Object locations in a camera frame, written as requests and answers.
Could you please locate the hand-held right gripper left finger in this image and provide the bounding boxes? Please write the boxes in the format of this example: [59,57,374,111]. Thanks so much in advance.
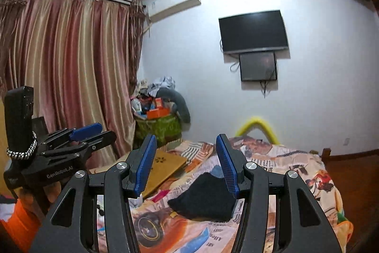
[30,134,157,253]

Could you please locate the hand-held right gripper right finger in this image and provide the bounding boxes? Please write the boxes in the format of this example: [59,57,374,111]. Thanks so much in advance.
[216,134,344,253]

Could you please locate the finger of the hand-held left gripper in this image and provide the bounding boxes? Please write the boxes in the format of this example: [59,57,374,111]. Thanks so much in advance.
[44,123,103,147]
[41,131,117,157]

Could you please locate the dark navy pants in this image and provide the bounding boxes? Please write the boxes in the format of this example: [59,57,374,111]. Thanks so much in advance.
[167,172,237,223]

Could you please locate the person's left hand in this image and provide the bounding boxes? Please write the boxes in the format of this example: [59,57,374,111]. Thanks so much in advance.
[44,180,63,204]

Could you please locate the wooden lap board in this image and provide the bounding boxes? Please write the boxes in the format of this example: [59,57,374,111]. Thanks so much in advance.
[89,149,188,198]

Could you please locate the green patterned bag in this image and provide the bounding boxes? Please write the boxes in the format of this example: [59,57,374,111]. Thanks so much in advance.
[133,114,182,150]

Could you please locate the printed blanket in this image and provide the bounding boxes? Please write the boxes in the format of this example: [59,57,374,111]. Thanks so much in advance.
[89,136,354,253]

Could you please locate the orange box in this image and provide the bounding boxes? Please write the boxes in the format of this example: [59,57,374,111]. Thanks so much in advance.
[146,107,173,121]

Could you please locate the yellow foam tube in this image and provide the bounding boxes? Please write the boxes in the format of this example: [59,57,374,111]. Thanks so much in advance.
[235,116,280,144]

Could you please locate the orange garment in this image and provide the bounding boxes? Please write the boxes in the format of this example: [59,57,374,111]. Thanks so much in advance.
[6,191,45,253]

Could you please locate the pink striped curtain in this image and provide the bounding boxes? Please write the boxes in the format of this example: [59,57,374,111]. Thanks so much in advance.
[0,0,148,173]

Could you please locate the grey pillow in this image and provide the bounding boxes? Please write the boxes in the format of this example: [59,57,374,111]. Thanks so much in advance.
[157,87,191,124]

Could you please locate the pile of white clothes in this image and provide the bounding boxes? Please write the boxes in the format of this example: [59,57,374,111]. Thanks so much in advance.
[139,75,177,97]

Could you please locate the white air conditioner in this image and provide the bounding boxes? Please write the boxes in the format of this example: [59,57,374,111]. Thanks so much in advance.
[147,0,202,23]

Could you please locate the wooden bed frame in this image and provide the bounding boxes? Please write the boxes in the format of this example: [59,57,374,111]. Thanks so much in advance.
[321,147,379,166]

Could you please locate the small black wall monitor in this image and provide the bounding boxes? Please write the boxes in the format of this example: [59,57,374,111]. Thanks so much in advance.
[239,51,278,82]

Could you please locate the black wall television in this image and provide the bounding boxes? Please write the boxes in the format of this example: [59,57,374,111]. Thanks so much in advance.
[218,10,289,54]

